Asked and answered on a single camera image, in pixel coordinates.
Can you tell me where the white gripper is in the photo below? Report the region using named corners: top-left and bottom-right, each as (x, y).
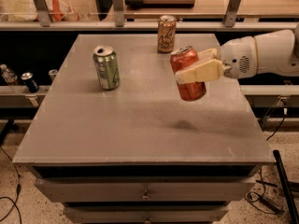
top-left (175, 36), bottom-right (257, 84)

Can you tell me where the red coke can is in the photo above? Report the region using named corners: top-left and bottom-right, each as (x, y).
top-left (170, 46), bottom-right (206, 102)

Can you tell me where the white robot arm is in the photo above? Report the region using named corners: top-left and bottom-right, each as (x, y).
top-left (175, 30), bottom-right (299, 85)

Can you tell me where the tan LaCroix can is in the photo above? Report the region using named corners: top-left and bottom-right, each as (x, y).
top-left (158, 15), bottom-right (176, 53)

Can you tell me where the green soda can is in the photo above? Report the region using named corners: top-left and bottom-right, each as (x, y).
top-left (93, 45), bottom-right (120, 91)

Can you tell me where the silver can on shelf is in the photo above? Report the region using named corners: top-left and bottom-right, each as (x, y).
top-left (49, 69), bottom-right (58, 81)

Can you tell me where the dark blue can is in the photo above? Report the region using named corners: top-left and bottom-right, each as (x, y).
top-left (21, 72), bottom-right (39, 92)

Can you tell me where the black pole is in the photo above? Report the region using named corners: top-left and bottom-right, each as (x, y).
top-left (273, 150), bottom-right (299, 224)

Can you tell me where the upper grey drawer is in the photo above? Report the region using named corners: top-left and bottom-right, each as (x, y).
top-left (35, 177), bottom-right (255, 203)

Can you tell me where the grey drawer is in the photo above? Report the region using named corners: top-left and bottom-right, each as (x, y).
top-left (64, 206), bottom-right (228, 224)
top-left (35, 177), bottom-right (255, 203)

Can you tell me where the lower grey drawer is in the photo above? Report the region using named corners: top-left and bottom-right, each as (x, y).
top-left (64, 206), bottom-right (228, 224)

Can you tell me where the white orange plastic bag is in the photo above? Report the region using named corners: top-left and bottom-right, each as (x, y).
top-left (5, 0), bottom-right (79, 22)

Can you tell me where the clear plastic bottle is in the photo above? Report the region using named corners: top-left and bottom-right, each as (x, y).
top-left (0, 64), bottom-right (20, 86)

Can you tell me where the right metal bracket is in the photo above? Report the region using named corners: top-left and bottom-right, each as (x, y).
top-left (223, 0), bottom-right (242, 27)

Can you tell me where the metal bracket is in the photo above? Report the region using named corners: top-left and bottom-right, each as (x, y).
top-left (33, 0), bottom-right (52, 27)
top-left (223, 0), bottom-right (242, 27)
top-left (112, 0), bottom-right (124, 27)

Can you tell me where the middle metal bracket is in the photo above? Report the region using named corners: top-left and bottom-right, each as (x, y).
top-left (112, 0), bottom-right (124, 27)

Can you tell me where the black cable right floor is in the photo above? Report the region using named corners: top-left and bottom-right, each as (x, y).
top-left (244, 107), bottom-right (288, 216)

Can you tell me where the black cable floor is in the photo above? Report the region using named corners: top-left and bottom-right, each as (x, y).
top-left (0, 147), bottom-right (23, 224)
top-left (244, 107), bottom-right (288, 216)

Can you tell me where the left metal bracket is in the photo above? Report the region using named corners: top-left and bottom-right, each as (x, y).
top-left (33, 0), bottom-right (52, 27)

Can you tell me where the black cable left floor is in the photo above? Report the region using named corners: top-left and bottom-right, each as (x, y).
top-left (0, 147), bottom-right (23, 224)

